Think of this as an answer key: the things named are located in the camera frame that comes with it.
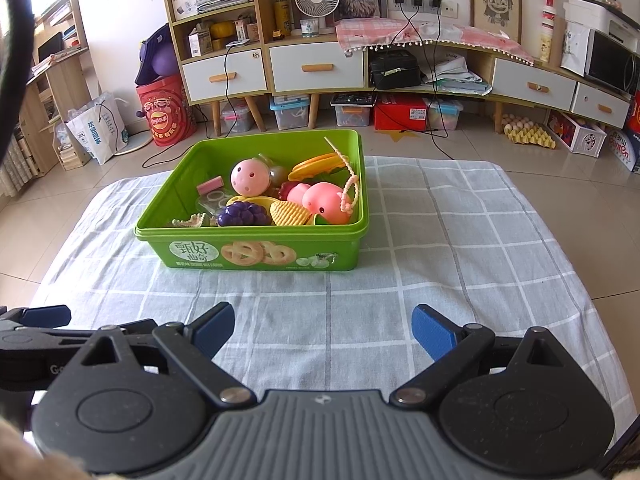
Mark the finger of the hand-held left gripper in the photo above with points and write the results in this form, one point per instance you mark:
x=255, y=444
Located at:
x=45, y=316
x=30, y=360

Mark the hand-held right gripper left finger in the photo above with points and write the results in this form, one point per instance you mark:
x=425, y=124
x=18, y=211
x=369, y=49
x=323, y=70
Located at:
x=215, y=327

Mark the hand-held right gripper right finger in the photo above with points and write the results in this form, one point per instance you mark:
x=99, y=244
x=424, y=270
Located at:
x=432, y=332

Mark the green plastic box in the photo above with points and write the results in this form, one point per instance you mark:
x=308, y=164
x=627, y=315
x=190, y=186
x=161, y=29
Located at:
x=150, y=245

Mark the beige starfish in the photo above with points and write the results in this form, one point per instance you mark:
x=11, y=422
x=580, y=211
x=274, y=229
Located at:
x=192, y=221

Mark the purple toy grape bunch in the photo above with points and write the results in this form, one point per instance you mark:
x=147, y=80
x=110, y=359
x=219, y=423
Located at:
x=242, y=215

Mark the clear plastic case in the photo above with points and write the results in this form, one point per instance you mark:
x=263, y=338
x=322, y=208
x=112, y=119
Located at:
x=215, y=200

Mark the yellow plastic bowl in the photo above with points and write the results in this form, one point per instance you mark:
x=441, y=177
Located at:
x=234, y=201

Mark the yellow toy corn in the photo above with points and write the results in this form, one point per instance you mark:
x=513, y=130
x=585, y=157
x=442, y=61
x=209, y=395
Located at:
x=290, y=214

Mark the pink card box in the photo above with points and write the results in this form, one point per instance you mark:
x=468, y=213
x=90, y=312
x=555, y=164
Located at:
x=210, y=185

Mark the pink egg capsule toy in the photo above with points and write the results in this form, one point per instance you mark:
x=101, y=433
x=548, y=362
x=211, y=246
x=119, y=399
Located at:
x=247, y=177

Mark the pink pig toy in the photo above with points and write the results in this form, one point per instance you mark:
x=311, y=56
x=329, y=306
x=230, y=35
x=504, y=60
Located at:
x=325, y=200

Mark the orange pumpkin-shaped basket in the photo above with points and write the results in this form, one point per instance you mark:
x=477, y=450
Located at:
x=315, y=166

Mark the grey checked bed sheet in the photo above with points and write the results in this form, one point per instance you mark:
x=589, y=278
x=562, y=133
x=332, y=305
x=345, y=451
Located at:
x=450, y=260

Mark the beige fleece sleeve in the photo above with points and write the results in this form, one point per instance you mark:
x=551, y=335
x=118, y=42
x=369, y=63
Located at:
x=17, y=452

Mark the stack of books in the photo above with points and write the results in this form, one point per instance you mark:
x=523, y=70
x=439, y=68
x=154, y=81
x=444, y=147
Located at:
x=72, y=147

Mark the white shopping bag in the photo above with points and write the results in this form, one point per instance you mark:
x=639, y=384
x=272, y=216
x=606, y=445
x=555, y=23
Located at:
x=95, y=132

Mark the clear storage box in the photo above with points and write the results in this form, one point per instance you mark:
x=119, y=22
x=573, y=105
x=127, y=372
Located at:
x=235, y=119
x=290, y=115
x=352, y=112
x=444, y=115

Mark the red printed bucket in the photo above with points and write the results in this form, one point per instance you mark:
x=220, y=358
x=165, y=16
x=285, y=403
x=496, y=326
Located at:
x=165, y=115

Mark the yellow egg tray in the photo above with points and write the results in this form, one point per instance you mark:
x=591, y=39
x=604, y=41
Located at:
x=527, y=132

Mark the wooden desk shelf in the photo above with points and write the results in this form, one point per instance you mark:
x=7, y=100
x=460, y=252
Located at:
x=65, y=75

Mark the white red patterned box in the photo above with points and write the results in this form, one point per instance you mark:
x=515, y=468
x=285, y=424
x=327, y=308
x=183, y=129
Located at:
x=580, y=135

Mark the folded papers and cloths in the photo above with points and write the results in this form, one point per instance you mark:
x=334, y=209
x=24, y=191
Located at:
x=457, y=77

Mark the black bag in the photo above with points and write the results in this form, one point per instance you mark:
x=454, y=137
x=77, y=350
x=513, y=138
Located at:
x=395, y=70

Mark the red printed carton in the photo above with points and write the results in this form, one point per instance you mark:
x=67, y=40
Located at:
x=625, y=140

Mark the small white carton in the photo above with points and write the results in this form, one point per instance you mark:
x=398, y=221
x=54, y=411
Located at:
x=200, y=42

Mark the yellow round tin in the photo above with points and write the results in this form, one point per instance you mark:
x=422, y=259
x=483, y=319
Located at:
x=222, y=31

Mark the pink tasselled cloth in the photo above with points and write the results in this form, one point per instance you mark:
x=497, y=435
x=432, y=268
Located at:
x=365, y=32

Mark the yellow bottle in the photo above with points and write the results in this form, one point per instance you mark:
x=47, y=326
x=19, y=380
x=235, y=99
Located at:
x=283, y=17

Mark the black microwave oven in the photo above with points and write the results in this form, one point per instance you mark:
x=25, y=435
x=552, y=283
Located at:
x=610, y=62

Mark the white cardboard box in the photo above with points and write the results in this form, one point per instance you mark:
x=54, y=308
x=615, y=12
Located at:
x=183, y=2

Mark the framed cartoon girl picture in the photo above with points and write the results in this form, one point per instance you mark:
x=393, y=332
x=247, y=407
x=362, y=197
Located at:
x=495, y=2

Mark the white printer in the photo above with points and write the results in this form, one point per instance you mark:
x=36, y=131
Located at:
x=600, y=15

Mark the white wall sockets with chargers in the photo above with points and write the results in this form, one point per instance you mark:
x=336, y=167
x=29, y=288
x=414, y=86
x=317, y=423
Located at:
x=447, y=9

